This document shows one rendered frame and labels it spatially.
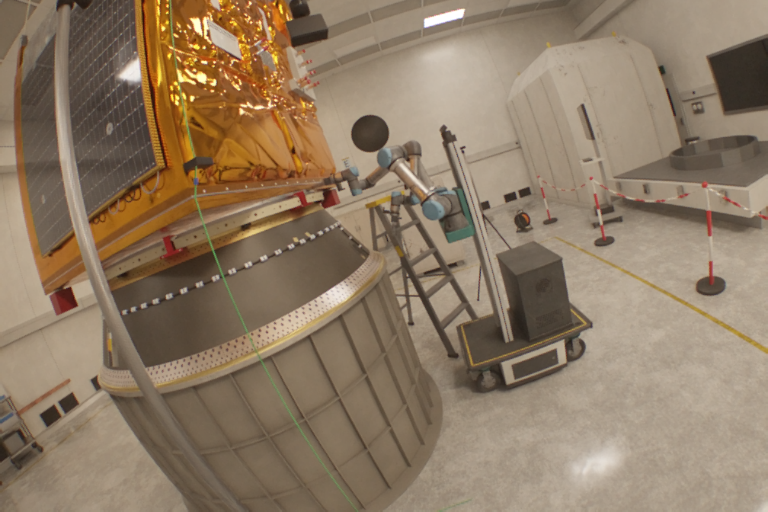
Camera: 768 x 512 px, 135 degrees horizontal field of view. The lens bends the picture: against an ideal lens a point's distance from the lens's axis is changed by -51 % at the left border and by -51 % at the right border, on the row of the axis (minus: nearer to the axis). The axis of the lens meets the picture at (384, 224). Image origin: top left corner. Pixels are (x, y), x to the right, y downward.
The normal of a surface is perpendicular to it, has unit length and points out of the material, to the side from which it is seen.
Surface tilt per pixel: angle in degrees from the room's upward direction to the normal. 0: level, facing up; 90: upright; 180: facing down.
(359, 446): 90
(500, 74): 90
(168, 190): 97
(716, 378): 0
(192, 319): 62
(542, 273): 90
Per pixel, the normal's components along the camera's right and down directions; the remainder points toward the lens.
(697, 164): -0.94, 0.33
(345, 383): 0.70, -0.17
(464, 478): -0.33, -0.94
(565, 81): -0.10, 0.15
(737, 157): -0.61, 0.29
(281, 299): 0.42, -0.56
